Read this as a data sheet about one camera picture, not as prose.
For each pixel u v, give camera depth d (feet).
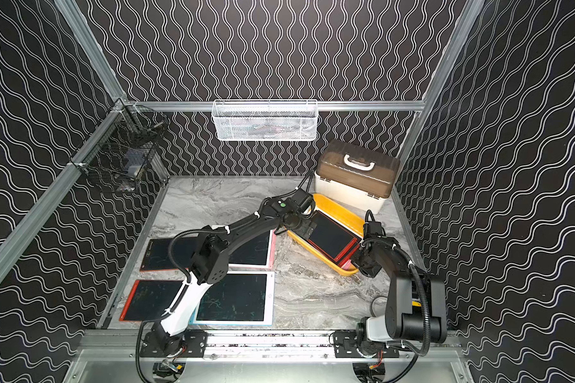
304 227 2.79
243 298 2.76
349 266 2.96
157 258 3.10
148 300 2.80
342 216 3.36
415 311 1.42
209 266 1.89
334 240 3.23
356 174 3.11
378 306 2.71
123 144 3.11
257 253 3.12
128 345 2.47
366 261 2.43
